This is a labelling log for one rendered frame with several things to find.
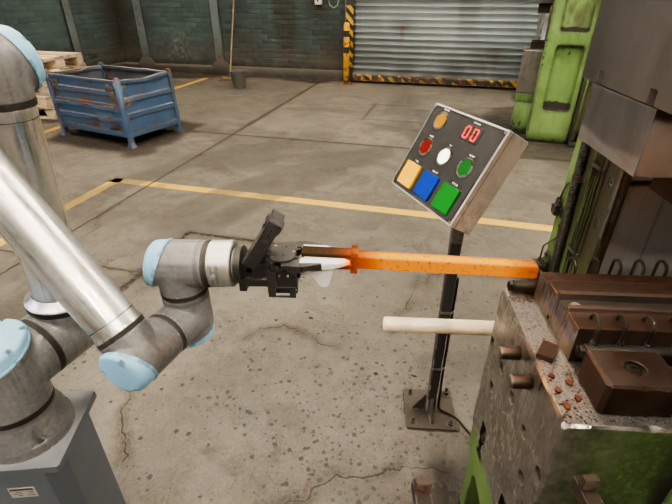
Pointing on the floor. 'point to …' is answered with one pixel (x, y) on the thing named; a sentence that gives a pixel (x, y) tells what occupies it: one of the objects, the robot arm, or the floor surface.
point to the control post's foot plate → (416, 412)
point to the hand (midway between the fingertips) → (342, 256)
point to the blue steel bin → (114, 100)
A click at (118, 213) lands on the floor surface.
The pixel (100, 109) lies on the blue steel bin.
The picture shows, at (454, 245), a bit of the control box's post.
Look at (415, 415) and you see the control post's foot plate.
